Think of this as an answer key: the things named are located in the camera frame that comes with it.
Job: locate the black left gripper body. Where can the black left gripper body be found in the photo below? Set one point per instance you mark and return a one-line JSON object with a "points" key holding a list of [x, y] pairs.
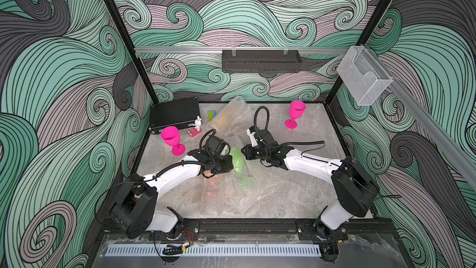
{"points": [[220, 165]]}

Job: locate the black ribbed case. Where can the black ribbed case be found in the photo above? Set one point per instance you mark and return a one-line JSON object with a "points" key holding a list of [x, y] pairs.
{"points": [[180, 113]]}

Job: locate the pink wine glass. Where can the pink wine glass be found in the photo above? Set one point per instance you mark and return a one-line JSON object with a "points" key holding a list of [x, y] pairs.
{"points": [[297, 109], [171, 136]]}

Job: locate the bubble wrapped orange glass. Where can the bubble wrapped orange glass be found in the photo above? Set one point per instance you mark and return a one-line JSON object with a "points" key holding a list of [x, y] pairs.
{"points": [[212, 199]]}

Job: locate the clear acrylic wall bin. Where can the clear acrylic wall bin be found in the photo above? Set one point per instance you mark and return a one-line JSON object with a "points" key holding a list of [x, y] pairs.
{"points": [[364, 75]]}

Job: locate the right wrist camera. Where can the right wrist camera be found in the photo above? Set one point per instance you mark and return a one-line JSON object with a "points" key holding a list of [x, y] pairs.
{"points": [[261, 135]]}

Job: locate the white slotted cable duct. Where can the white slotted cable duct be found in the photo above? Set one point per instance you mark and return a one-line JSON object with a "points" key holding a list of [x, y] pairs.
{"points": [[215, 250]]}

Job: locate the green toy brick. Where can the green toy brick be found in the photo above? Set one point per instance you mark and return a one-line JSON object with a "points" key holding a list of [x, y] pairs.
{"points": [[211, 114]]}

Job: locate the bubble wrapped yellow glass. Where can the bubble wrapped yellow glass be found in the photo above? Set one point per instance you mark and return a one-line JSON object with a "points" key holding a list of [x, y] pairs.
{"points": [[229, 115]]}

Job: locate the white bunny phone stand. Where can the white bunny phone stand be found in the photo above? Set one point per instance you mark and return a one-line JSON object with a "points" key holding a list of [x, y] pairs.
{"points": [[197, 127]]}

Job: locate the bubble green glass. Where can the bubble green glass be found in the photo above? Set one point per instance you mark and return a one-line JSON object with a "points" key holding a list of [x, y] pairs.
{"points": [[248, 176]]}

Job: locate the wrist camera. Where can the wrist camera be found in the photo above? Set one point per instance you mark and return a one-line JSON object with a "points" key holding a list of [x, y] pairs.
{"points": [[216, 146], [261, 135]]}

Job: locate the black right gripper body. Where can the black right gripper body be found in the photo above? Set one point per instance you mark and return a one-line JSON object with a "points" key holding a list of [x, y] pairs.
{"points": [[253, 153]]}

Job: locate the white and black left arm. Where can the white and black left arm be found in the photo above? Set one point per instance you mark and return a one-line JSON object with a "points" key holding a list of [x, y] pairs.
{"points": [[134, 206]]}

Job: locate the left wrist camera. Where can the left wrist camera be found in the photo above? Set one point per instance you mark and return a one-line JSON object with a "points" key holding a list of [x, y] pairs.
{"points": [[216, 146]]}

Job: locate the aluminium right rail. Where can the aluminium right rail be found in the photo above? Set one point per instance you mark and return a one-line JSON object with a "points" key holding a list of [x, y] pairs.
{"points": [[441, 107]]}

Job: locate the black wall tray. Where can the black wall tray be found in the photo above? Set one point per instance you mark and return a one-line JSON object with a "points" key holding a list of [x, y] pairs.
{"points": [[261, 61]]}

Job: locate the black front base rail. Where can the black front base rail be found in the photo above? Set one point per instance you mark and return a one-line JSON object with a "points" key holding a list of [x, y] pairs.
{"points": [[301, 228]]}

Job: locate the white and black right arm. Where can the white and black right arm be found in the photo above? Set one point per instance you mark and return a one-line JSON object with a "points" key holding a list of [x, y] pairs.
{"points": [[356, 190]]}

